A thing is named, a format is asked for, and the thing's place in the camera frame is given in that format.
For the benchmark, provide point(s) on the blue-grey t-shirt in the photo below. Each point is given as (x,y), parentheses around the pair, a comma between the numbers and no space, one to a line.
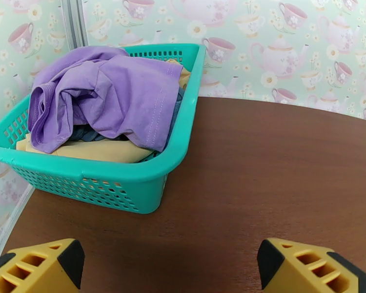
(88,135)

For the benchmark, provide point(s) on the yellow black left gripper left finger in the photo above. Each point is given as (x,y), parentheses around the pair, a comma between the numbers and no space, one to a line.
(33,270)

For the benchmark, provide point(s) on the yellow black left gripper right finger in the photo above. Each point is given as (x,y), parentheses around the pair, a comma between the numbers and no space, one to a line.
(302,270)

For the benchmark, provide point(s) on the purple t-shirt with white print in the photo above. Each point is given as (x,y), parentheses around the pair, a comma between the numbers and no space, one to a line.
(119,96)

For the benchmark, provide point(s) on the aluminium frame post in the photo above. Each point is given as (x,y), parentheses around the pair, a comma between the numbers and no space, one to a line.
(74,20)

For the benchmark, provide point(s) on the tan yellow garment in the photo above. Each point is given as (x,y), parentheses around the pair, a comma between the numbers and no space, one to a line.
(103,150)

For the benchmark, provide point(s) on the teal plastic mesh basket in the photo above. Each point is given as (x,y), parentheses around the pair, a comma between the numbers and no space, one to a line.
(125,182)

